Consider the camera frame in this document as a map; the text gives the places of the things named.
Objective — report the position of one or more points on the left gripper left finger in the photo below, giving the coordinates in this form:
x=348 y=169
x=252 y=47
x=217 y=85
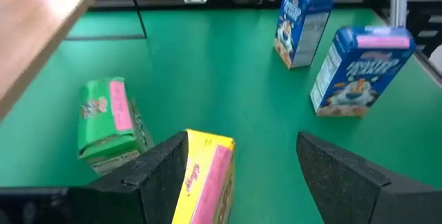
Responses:
x=138 y=200

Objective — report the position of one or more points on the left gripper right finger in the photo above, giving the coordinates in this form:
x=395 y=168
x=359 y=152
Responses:
x=345 y=189

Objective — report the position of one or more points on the yellow Corn Pops cereal box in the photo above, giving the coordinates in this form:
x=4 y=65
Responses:
x=207 y=182

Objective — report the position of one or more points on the green Apple Jacks cereal box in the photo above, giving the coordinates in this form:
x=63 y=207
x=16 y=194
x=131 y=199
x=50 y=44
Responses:
x=103 y=123

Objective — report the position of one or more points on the blue Frosted Flakes cereal box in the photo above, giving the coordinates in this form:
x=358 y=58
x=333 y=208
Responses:
x=355 y=75
x=297 y=20

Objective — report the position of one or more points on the wooden shelf with black legs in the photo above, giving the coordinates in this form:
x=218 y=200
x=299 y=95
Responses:
x=34 y=27

